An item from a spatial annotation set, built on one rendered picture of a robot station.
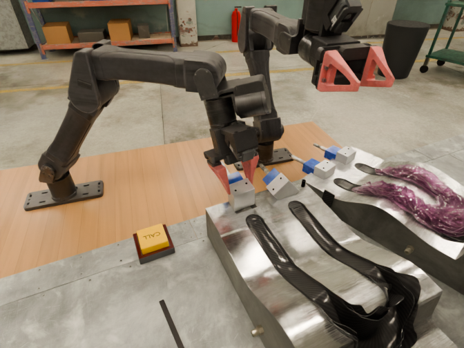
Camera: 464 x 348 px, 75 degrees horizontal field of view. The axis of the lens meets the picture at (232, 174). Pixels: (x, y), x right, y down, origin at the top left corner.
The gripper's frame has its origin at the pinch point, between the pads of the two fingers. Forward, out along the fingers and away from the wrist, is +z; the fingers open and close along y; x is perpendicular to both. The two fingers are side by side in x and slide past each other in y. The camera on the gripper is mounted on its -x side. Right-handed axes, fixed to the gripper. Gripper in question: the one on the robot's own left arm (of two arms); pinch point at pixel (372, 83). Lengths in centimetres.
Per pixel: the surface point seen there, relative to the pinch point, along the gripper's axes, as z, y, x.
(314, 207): -3.8, -1.6, 30.7
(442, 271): 16.1, 17.9, 35.8
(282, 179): -10.4, -7.1, 26.4
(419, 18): -487, 529, 116
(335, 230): 3.4, -0.8, 30.8
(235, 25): -504, 144, 112
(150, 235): -11, -39, 36
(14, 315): -2, -65, 39
